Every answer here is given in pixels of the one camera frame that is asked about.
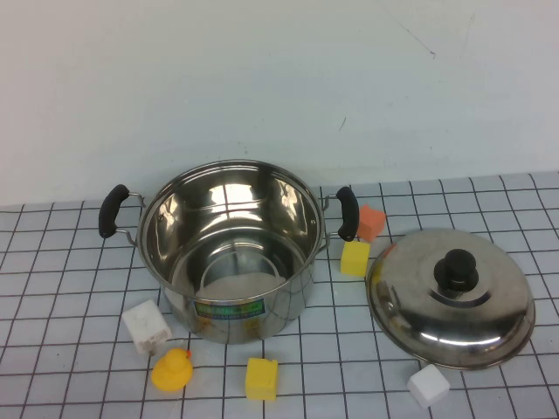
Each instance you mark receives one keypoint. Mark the white black grid tablecloth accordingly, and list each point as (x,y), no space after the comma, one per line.
(65,283)

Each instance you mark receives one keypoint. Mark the yellow notched foam block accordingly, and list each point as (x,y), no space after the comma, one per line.
(261,380)

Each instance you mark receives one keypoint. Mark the yellow foam cube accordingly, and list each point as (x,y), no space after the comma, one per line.
(354,259)

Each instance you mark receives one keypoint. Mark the small white foam cube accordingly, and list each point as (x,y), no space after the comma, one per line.
(428,386)

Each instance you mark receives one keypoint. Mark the orange foam cube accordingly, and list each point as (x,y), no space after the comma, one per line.
(372,222)

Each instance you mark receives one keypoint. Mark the large white foam cube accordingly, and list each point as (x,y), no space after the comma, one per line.
(144,325)

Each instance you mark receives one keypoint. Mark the yellow rubber duck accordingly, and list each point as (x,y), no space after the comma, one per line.
(171,373)

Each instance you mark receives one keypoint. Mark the steel lid black knob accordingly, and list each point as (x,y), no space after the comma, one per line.
(406,283)

